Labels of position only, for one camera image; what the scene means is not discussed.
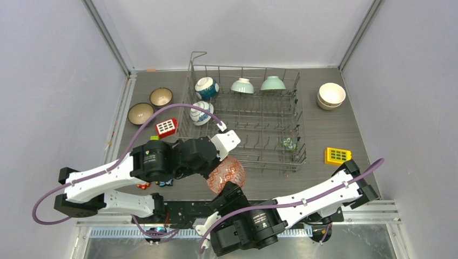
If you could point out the green owl toy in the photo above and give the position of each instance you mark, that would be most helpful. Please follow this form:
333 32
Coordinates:
289 145

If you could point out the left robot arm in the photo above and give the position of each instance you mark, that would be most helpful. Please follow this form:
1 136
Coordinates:
97 190

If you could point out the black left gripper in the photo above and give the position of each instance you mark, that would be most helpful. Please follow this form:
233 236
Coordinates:
207 172

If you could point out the teal white bowl back left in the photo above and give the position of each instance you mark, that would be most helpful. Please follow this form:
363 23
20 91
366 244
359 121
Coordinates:
206 88

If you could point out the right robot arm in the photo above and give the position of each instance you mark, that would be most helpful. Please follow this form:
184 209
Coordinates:
244 226

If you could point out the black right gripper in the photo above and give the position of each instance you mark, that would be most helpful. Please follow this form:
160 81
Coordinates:
231 192

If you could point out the pale green bowl middle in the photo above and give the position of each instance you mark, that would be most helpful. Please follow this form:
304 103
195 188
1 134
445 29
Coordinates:
242 85

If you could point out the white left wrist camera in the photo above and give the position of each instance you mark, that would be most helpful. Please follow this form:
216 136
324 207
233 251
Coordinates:
225 141

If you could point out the dark teal glazed bowl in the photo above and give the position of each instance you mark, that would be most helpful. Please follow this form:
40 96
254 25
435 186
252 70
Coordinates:
139 113

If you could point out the grey wire dish rack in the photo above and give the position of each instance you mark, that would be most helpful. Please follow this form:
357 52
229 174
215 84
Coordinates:
261 120

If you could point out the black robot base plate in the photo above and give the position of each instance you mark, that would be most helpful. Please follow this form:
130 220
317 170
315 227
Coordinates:
182 214

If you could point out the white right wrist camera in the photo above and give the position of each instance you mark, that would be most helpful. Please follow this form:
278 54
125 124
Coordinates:
201 225

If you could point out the brown patterned bowl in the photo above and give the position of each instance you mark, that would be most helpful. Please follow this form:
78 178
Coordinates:
161 97

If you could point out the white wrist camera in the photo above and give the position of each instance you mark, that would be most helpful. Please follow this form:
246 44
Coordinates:
225 141
201 225

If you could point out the white bowl blue floral pattern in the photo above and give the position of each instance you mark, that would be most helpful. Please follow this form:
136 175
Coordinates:
198 117

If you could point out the red white toy window block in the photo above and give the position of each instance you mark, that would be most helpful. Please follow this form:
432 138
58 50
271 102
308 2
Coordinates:
166 128

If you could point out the yellow toy window block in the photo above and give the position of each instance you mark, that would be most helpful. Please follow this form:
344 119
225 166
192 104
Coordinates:
336 157

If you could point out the mint green bowl right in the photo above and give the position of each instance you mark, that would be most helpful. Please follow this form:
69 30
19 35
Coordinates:
272 83

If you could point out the white bowl blue zigzag pattern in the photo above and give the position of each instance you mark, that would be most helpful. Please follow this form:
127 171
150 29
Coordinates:
230 170

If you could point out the beige ceramic bowl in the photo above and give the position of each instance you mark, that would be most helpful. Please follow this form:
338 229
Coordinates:
331 94
324 106

